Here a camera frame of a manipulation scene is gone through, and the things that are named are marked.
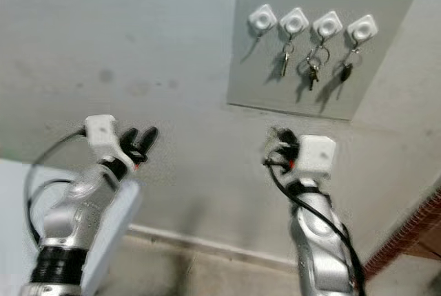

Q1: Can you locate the single silver key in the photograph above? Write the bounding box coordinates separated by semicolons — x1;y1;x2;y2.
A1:
278;38;294;78

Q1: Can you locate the black-headed key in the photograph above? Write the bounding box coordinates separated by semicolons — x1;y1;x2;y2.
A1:
336;43;363;90

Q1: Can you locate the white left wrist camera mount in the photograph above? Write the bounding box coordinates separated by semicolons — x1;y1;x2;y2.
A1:
84;115;132;166

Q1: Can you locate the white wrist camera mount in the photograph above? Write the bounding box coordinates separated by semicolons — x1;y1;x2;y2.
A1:
296;136;336;178
84;115;132;166

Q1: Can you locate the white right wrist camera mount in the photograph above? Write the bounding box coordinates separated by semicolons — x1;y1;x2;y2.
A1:
296;136;336;178

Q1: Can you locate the key bunch with large ring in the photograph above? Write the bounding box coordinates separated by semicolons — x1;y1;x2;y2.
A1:
302;43;330;92

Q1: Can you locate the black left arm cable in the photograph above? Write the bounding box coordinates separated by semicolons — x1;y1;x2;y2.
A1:
24;129;89;242

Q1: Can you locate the grey wall board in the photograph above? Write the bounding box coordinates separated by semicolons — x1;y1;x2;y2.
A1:
226;0;424;121

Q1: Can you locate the white square wall hook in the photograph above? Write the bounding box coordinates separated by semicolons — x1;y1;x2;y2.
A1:
280;8;310;36
312;11;344;41
248;4;278;35
347;14;379;43

